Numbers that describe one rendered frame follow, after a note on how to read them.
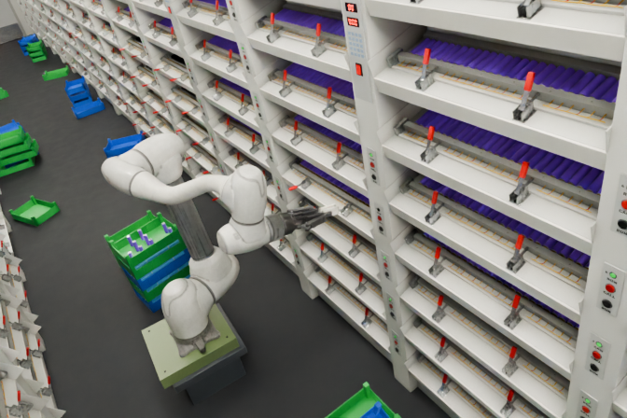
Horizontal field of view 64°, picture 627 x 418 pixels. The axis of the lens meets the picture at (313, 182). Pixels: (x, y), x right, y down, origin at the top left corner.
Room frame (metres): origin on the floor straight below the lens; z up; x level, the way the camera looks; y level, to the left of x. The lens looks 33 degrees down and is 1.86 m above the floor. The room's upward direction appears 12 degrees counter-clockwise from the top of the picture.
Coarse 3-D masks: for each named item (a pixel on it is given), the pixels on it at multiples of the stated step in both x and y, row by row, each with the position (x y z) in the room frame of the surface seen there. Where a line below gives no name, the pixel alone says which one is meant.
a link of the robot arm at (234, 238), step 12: (228, 228) 1.26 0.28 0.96; (240, 228) 1.24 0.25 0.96; (252, 228) 1.24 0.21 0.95; (264, 228) 1.27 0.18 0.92; (228, 240) 1.22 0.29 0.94; (240, 240) 1.23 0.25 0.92; (252, 240) 1.24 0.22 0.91; (264, 240) 1.26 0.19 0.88; (228, 252) 1.22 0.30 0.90; (240, 252) 1.23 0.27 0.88
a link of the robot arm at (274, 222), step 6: (264, 216) 1.33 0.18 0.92; (270, 216) 1.33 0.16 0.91; (276, 216) 1.33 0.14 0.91; (270, 222) 1.30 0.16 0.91; (276, 222) 1.31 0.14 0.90; (282, 222) 1.31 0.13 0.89; (270, 228) 1.29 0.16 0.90; (276, 228) 1.30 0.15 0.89; (282, 228) 1.30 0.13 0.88; (276, 234) 1.29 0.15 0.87; (282, 234) 1.30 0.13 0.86; (270, 240) 1.28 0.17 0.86; (276, 240) 1.30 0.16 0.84
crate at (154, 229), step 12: (144, 228) 2.25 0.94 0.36; (156, 228) 2.28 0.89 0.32; (120, 240) 2.17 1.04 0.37; (132, 240) 2.20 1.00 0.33; (144, 240) 2.19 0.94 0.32; (156, 240) 2.17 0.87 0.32; (168, 240) 2.11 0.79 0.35; (120, 252) 2.13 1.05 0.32; (132, 252) 2.10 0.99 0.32; (144, 252) 2.03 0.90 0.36; (156, 252) 2.06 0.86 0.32; (132, 264) 1.99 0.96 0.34
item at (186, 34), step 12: (180, 24) 2.45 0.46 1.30; (180, 36) 2.48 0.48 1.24; (192, 36) 2.47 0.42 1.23; (180, 48) 2.53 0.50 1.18; (192, 72) 2.47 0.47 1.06; (204, 72) 2.47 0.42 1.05; (192, 84) 2.53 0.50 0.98; (204, 108) 2.47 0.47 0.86; (216, 108) 2.48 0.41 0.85; (204, 120) 2.52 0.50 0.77; (216, 144) 2.46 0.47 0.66; (228, 144) 2.48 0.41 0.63; (216, 156) 2.51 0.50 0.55; (228, 168) 2.46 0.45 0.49
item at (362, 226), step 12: (288, 168) 1.85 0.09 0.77; (288, 180) 1.78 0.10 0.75; (300, 180) 1.75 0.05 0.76; (300, 192) 1.73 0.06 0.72; (312, 192) 1.65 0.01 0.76; (324, 192) 1.62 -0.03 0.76; (324, 204) 1.56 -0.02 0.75; (336, 204) 1.53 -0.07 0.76; (336, 216) 1.51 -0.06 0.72; (348, 216) 1.45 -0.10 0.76; (360, 216) 1.43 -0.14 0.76; (360, 228) 1.38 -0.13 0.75; (372, 228) 1.30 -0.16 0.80; (372, 240) 1.32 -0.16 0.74
